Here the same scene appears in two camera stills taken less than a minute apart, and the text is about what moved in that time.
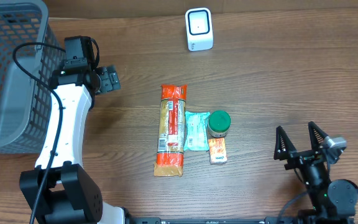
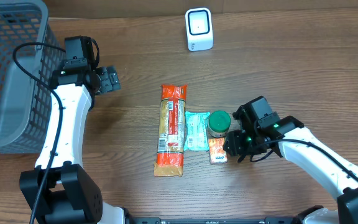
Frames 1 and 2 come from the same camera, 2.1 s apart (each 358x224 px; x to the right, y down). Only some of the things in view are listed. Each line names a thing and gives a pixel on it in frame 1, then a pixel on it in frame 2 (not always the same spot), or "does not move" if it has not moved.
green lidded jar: (219, 124) does not move
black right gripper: (301, 157) -> (232, 141)
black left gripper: (109, 79) does not move
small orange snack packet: (217, 150) does not move
